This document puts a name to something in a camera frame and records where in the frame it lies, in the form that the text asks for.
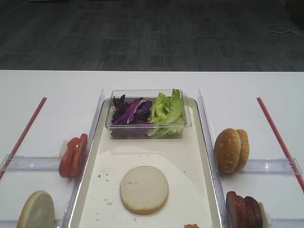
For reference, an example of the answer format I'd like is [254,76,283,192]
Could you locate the clear long rail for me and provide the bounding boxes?
[198,90,231,228]
[61,88,105,228]

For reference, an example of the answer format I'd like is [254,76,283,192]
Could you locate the right clear long rail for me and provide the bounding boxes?
[198,90,231,228]

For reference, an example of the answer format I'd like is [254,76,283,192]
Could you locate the bottom bun slice on tray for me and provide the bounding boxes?
[120,166,169,215]

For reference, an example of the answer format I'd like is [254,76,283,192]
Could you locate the rear burger bun top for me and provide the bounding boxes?
[234,129,250,173]

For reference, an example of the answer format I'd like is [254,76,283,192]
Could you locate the purple cabbage leaves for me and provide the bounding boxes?
[112,95,153,125]

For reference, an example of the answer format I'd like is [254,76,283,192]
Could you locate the left clear long rail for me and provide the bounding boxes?
[61,88,105,228]

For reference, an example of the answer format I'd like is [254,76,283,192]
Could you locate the right red strip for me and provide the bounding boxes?
[257,97,304,191]

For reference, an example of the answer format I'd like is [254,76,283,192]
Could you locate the rear brown meat patty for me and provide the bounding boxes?
[245,196,263,228]

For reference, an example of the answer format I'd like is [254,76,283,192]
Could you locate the clear left bun holder rail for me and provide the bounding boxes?
[0,219,62,228]

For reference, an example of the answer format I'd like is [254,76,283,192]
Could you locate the clear patty holder rail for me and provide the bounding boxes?
[271,218,304,228]

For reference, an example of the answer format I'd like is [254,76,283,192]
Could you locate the left red strip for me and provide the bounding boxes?
[0,97,47,180]

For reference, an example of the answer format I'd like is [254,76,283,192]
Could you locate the brown meat patty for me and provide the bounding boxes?
[245,196,263,228]
[226,191,247,228]

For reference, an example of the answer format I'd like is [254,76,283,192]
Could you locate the white cable on floor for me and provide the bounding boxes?
[266,23,304,38]

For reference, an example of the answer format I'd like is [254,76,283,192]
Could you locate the white tomato pusher block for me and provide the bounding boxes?
[58,140,68,160]

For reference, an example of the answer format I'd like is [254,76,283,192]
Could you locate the clear bun holder rail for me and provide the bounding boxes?
[240,158,303,175]
[0,219,62,228]

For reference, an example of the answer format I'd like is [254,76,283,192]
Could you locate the red tomato slice in holder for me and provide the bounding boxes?
[59,140,74,178]

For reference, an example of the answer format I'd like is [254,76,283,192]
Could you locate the red strip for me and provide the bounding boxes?
[0,97,47,180]
[257,97,304,191]

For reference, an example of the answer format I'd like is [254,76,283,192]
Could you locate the front brown meat patty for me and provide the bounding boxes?
[226,191,247,228]

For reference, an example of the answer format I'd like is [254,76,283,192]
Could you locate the clear plastic salad container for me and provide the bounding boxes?
[105,89,191,139]

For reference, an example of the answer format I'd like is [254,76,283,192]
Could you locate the white patty pusher block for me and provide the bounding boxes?
[259,202,272,228]

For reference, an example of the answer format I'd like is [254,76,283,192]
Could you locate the clear right bun holder rail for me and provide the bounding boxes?
[240,158,303,175]

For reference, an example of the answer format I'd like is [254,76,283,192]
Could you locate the red tomato slice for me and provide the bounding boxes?
[70,133,88,176]
[59,140,74,178]

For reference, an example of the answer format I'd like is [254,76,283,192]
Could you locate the front burger bun top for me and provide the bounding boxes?
[215,128,241,173]

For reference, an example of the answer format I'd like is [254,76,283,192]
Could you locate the burger bun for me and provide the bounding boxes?
[234,129,250,173]
[215,128,241,173]

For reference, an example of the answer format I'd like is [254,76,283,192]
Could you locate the green lettuce leaves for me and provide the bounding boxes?
[148,89,185,138]

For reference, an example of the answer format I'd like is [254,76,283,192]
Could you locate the white rectangular metal tray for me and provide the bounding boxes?
[70,98,220,228]

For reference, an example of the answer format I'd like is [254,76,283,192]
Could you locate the clear tomato holder rail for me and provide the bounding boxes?
[0,155,60,171]

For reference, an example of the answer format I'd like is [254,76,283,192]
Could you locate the upright bun slice left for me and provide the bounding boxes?
[17,190,55,228]

